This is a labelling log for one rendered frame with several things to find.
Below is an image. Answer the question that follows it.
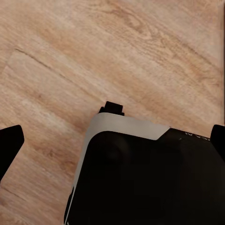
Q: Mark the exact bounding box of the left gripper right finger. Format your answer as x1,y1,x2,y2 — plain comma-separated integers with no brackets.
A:
210,124,225,162

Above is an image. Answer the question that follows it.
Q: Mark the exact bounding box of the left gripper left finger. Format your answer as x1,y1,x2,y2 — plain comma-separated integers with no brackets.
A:
0,125,24,181

